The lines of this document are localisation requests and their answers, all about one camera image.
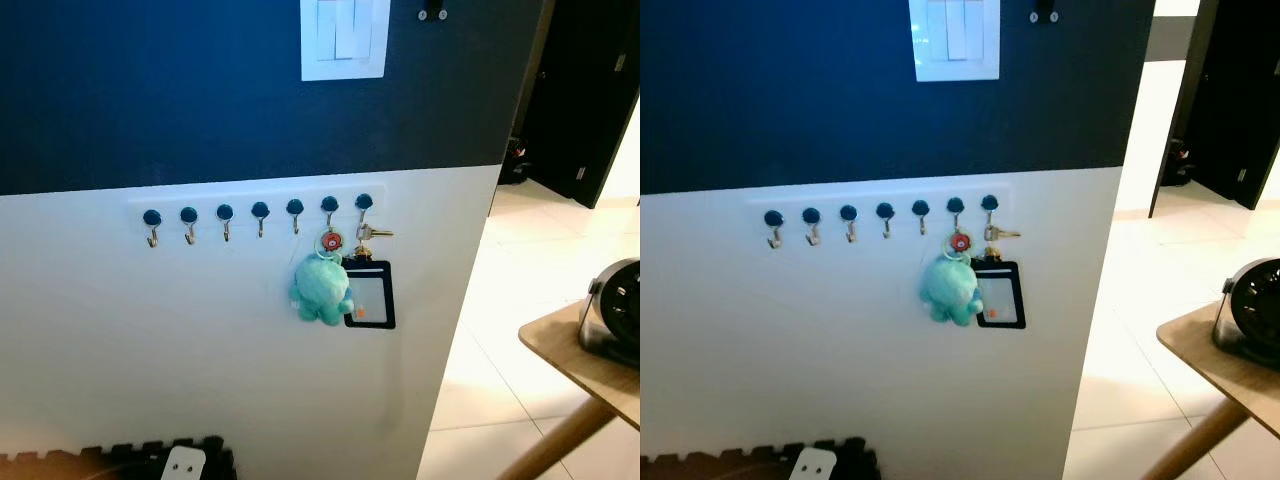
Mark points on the brass key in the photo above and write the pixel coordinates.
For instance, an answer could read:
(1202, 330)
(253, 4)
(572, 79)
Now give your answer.
(1005, 234)
(378, 234)

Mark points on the black round table fan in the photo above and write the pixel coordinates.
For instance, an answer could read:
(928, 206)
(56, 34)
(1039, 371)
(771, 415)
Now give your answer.
(615, 310)
(1250, 305)

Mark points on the blue capped metal wall hook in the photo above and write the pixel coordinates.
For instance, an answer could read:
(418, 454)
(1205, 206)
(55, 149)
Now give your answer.
(363, 202)
(773, 218)
(329, 204)
(152, 217)
(295, 207)
(920, 208)
(955, 205)
(989, 203)
(260, 209)
(884, 210)
(848, 213)
(224, 212)
(188, 214)
(810, 215)

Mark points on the black and red object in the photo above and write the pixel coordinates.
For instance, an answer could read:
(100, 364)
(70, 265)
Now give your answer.
(516, 160)
(1180, 160)

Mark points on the red round charm keyring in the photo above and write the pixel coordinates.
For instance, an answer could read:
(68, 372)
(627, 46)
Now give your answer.
(960, 241)
(330, 241)

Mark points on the white hook rail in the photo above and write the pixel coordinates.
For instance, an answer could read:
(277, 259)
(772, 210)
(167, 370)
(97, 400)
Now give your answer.
(830, 208)
(206, 207)

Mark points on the black open door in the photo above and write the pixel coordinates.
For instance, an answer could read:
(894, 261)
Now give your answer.
(1225, 90)
(585, 90)

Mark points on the wooden table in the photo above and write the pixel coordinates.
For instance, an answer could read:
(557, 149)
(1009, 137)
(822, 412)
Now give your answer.
(1200, 350)
(570, 345)

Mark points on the white light switch plate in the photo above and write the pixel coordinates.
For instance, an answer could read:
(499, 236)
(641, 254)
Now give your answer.
(955, 40)
(345, 40)

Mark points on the black foam puzzle mat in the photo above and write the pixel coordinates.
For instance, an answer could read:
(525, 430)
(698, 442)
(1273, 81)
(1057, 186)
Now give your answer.
(720, 465)
(100, 462)

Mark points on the black card holder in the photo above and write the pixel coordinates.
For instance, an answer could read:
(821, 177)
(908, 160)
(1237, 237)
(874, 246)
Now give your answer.
(1002, 300)
(372, 300)

